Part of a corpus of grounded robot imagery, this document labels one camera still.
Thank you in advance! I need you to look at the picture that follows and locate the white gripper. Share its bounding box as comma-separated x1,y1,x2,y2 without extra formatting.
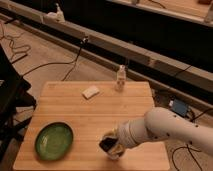
101,122,134,160

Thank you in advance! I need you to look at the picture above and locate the dark ceramic cup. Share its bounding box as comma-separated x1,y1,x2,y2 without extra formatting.
99,137,117,154

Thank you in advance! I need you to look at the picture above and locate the white eraser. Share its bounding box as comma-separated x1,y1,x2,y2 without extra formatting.
82,86,100,99

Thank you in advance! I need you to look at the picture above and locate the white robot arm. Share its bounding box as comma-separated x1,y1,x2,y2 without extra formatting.
99,107,213,160

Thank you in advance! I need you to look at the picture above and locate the green ceramic plate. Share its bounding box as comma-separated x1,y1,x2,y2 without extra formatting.
34,122,74,161

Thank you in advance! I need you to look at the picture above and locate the blue box on floor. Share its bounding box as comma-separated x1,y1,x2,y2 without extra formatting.
169,99,188,117

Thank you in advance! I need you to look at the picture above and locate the small clear bottle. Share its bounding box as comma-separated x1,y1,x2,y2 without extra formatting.
115,65,126,92

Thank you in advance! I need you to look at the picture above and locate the long wooden beam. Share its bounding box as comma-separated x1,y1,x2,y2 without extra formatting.
0,0,213,92

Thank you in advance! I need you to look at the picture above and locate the black cable on floor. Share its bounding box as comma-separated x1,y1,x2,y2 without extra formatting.
19,38,89,82

